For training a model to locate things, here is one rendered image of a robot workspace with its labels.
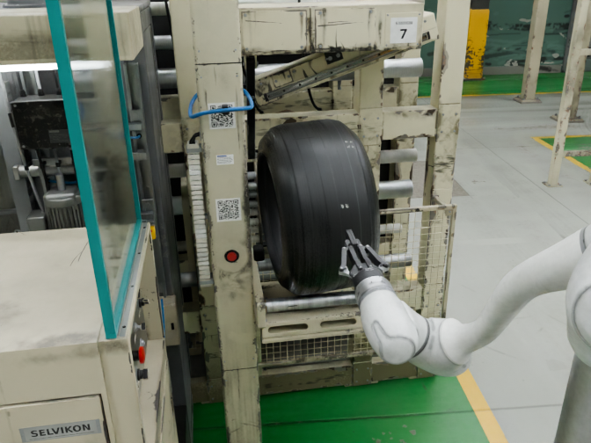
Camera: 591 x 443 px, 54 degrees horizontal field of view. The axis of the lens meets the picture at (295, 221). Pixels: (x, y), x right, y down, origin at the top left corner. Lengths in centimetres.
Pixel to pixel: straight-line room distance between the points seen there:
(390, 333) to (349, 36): 108
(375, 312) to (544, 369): 211
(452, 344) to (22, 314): 89
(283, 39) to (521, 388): 205
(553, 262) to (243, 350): 125
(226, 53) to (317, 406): 178
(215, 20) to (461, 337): 102
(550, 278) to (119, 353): 77
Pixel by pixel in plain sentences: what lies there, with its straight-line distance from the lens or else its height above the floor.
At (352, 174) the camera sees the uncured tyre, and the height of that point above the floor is 135.
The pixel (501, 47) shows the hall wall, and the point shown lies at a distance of 1185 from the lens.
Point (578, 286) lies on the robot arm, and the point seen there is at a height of 153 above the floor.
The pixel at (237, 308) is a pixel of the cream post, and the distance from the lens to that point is 193.
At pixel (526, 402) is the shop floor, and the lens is 304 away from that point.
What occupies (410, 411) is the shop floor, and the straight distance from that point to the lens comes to 286.
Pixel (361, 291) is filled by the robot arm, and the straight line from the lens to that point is 132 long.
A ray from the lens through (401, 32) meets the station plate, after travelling 201.
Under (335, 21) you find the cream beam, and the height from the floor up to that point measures 173.
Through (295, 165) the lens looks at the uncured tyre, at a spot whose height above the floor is 138.
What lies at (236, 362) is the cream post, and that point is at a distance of 205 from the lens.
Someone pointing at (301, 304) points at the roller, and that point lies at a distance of 186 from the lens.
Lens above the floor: 189
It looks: 24 degrees down
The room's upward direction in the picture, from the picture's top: 1 degrees counter-clockwise
